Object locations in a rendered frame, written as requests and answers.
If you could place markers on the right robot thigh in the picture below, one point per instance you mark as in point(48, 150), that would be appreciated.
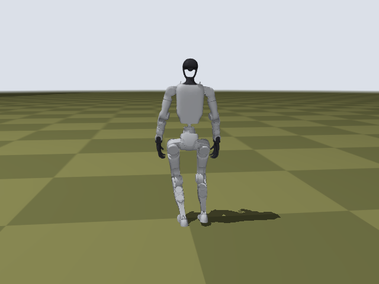
point(202, 157)

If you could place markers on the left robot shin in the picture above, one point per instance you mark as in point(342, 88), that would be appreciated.
point(179, 198)

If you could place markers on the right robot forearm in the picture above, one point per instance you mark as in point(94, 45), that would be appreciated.
point(216, 129)

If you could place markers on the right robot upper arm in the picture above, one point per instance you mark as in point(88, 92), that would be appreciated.
point(212, 104)

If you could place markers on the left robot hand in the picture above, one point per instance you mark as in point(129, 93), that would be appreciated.
point(159, 147)

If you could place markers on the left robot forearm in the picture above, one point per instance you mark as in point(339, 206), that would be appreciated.
point(160, 128)

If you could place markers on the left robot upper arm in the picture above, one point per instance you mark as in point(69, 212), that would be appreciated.
point(170, 91)

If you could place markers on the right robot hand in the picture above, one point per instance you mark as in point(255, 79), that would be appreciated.
point(216, 147)

